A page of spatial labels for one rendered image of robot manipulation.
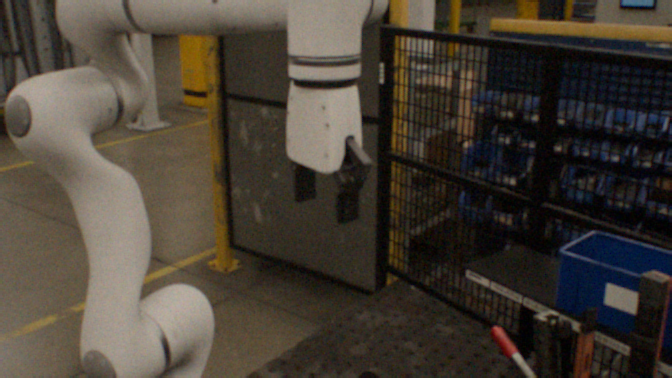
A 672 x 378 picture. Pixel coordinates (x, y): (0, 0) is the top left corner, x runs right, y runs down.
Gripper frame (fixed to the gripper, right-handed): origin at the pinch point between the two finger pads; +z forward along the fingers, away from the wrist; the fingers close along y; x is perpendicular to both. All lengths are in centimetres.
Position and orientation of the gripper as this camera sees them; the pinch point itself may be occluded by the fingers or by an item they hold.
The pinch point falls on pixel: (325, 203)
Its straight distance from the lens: 84.8
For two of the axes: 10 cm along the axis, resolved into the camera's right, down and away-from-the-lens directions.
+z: 0.0, 9.5, 3.2
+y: 5.8, 2.6, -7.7
